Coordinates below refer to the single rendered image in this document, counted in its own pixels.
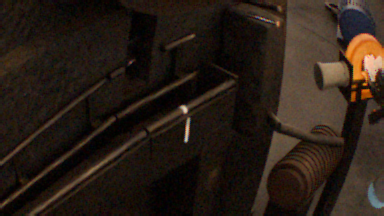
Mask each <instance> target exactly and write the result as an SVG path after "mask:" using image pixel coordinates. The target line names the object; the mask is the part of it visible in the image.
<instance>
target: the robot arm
mask: <svg viewBox="0 0 384 216"><path fill-rule="evenodd" d="M364 59H365V60H364V64H365V76H366V84H367V87H368V89H369V90H370V93H371V96H372V97H373V99H374V100H375V102H376V103H377V104H378V106H380V107H381V108H380V109H377V110H373V112H371V114H369V115H368V120H369V125H370V124H372V125H377V124H378V123H380V121H382V120H383V119H384V68H382V66H383V65H382V63H383V60H382V58H381V57H380V56H378V57H377V59H376V60H375V61H374V57H373V55H371V56H369V55H367V56H365V58H364ZM368 198H369V201H370V202H371V204H372V205H373V206H374V207H375V208H381V207H383V206H384V166H383V168H382V169H381V171H380V172H379V174H378V175H377V176H376V178H374V180H373V181H372V183H371V185H370V186H369V189H368Z"/></svg>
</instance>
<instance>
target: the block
mask: <svg viewBox="0 0 384 216"><path fill-rule="evenodd" d="M247 12H250V13H254V14H258V15H262V16H264V17H266V18H270V19H274V20H277V21H279V24H278V27H277V26H275V25H271V24H267V23H264V22H262V21H260V20H256V19H252V18H248V17H247V15H246V14H247ZM224 14H225V16H224V22H223V27H224V29H223V34H222V41H221V42H222V48H221V55H220V62H219V67H221V68H224V69H226V70H228V71H229V72H230V73H232V74H234V75H235V76H238V79H239V80H238V84H239V87H238V91H237V94H236V100H235V107H234V114H233V120H232V127H231V128H232V129H234V130H236V131H238V132H240V133H241V134H242V135H244V136H246V137H248V138H250V139H256V138H257V137H259V135H260V134H262V132H264V131H265V130H266V129H268V128H269V127H270V124H268V123H267V122H266V121H265V117H266V115H267V114H268V112H269V111H270V112H272V113H273V114H274V115H275V116H276V107H277V102H278V98H279V87H280V83H281V79H280V78H281V73H282V64H283V62H282V60H283V51H284V48H283V47H284V39H285V38H284V35H285V32H284V31H285V22H284V20H283V19H281V18H279V17H277V16H275V15H273V14H271V13H269V12H266V11H265V10H262V9H260V8H258V7H255V6H252V5H249V4H246V3H243V4H239V5H234V6H233V7H232V6H231V7H228V8H227V9H226V10H225V12H224Z"/></svg>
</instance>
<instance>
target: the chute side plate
mask: <svg viewBox="0 0 384 216"><path fill-rule="evenodd" d="M236 94H237V88H235V87H234V88H232V89H231V90H229V91H228V92H226V93H224V94H222V95H221V96H219V97H217V98H215V99H213V100H212V101H210V102H208V103H207V104H204V105H202V106H200V107H199V108H197V109H195V110H194V111H192V112H190V113H188V114H187V115H185V116H183V117H182V118H180V119H177V120H175V121H174V123H172V124H170V125H169V126H167V127H166V128H164V129H162V130H160V131H158V132H157V133H155V134H153V135H152V134H151V135H150V136H149V139H148V138H146V139H145V140H143V141H142V142H141V143H139V144H138V145H137V146H136V147H134V148H132V149H131V150H129V152H127V153H124V155H122V156H121V157H120V158H118V159H116V161H115V162H114V161H113V163H111V164H110V165H108V166H107V167H106V168H104V169H103V170H101V171H100V173H99V172H98V173H97V174H96V175H95V176H93V177H91V179H90V178H89V180H87V181H86V182H84V184H82V185H80V187H78V188H76V190H74V191H72V193H71V192H70V194H68V195H67V196H65V197H64V198H62V199H61V200H60V201H59V202H57V203H56V204H54V205H53V206H52V207H50V208H48V210H46V211H44V212H43V213H42V214H41V215H39V216H102V215H103V214H105V213H107V211H108V212H109V210H111V209H113V207H114V208H115V207H116V206H117V205H118V204H120V203H122V202H123V201H125V200H126V199H127V198H129V197H130V196H133V194H136V193H137V191H138V192H139V191H140V190H141V189H143V188H144V187H147V185H148V184H149V183H150V184H151V183H152V182H153V181H154V180H157V179H159V178H160V177H163V176H165V174H167V173H168V172H170V171H173V170H174V169H176V168H177V167H179V166H180V165H182V164H183V163H187V162H188V161H190V160H191V159H193V158H194V157H196V156H197V155H199V154H200V153H201V147H202V139H203V136H205V135H206V134H209V133H211V132H212V131H214V130H215V129H217V128H219V127H220V126H222V125H223V123H225V122H226V121H227V122H228V123H227V131H226V137H227V136H229V135H230V134H231V127H232V120H233V114H234V107H235V100H236ZM189 117H190V125H189V134H188V141H187V142H185V136H186V127H187V118H189Z"/></svg>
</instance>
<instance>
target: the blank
mask: <svg viewBox="0 0 384 216"><path fill-rule="evenodd" d="M367 55H373V57H374V61H375V60H376V59H377V57H378V56H380V57H381V58H382V60H383V63H382V65H383V66H382V68H384V51H383V49H382V47H381V45H380V44H379V42H377V40H376V39H375V38H374V37H372V36H371V35H368V34H360V35H358V36H356V37H355V38H353V39H352V41H351V42H350V44H349V46H348V48H347V51H346V56H347V58H348V59H349V60H350V62H351V63H352V64H353V79H354V80H356V79H359V78H360V79H362V78H366V76H365V71H361V63H362V61H363V59H364V57H365V56H367ZM353 79H352V80H353Z"/></svg>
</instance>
